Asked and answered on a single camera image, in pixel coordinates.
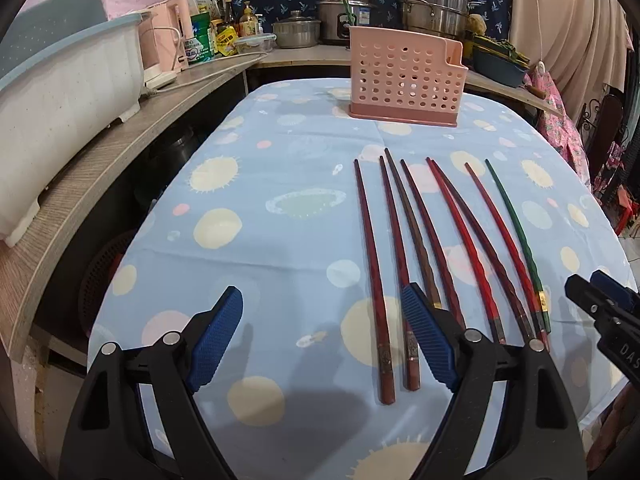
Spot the maroon wavy chopstick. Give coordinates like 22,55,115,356
400,159,466,328

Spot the blue dotted tablecloth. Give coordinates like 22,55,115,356
89,79,634,479

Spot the steel rice cooker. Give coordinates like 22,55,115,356
318,0,378,44

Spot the dark red chopstick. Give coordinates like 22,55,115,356
354,159,396,405
378,156,421,391

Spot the beige curtain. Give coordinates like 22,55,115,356
509,0,628,120

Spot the pink pineapple apron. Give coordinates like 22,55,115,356
524,62,591,191

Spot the pink electric kettle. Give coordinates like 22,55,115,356
139,0,193,72

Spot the dark maroon long chopstick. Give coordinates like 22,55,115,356
426,157,535,344

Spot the white dish rack box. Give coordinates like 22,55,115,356
0,0,146,247

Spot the yellow sauce bottle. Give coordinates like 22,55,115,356
239,1,259,37

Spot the stacked steel steamer pot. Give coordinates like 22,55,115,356
400,0,470,39

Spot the green chopstick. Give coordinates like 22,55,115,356
485,159,551,334

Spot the brown chopstick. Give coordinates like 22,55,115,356
384,148,442,308

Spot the clear plastic container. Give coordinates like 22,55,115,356
234,34,277,54

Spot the bright red wavy chopstick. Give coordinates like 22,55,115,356
424,156,509,346

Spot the pink perforated utensil basket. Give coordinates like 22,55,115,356
349,26,468,127

